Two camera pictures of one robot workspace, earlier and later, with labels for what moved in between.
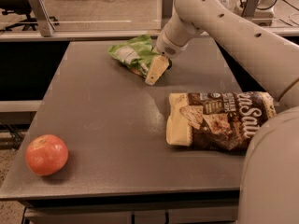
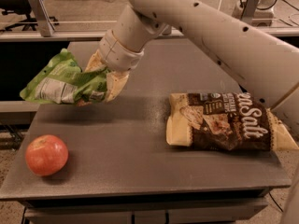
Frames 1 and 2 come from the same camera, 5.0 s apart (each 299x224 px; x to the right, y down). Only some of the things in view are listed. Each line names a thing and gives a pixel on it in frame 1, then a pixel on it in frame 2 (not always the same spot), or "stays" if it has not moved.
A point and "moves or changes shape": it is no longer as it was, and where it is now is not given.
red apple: x=46 y=155 stays
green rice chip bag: x=135 y=53 moves or changes shape
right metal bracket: x=251 y=3 stays
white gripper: x=167 y=49 -> x=116 y=54
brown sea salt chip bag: x=226 y=120 stays
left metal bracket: x=46 y=24 stays
